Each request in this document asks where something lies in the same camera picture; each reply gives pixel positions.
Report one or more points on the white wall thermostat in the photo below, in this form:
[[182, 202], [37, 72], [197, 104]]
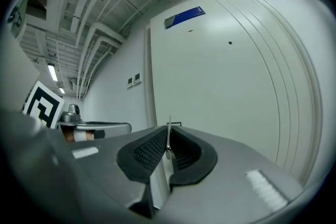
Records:
[[130, 82], [137, 78]]

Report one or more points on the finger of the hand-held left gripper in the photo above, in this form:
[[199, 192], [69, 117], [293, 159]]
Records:
[[110, 127]]

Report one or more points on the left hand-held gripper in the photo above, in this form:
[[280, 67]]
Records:
[[15, 73]]

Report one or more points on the white door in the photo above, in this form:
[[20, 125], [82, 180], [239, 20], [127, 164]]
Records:
[[210, 86]]

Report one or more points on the ceiling tube lamp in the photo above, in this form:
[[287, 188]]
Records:
[[62, 90], [52, 72]]

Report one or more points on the person's left hand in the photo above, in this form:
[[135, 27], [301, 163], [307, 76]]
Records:
[[78, 136]]

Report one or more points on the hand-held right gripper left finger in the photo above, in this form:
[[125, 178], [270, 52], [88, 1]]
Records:
[[105, 160]]

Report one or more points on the thin metal rod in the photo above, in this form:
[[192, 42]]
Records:
[[168, 139]]

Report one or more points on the blue door sign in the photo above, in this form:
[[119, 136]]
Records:
[[186, 17]]

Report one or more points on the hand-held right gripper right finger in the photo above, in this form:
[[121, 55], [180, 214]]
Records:
[[236, 173]]

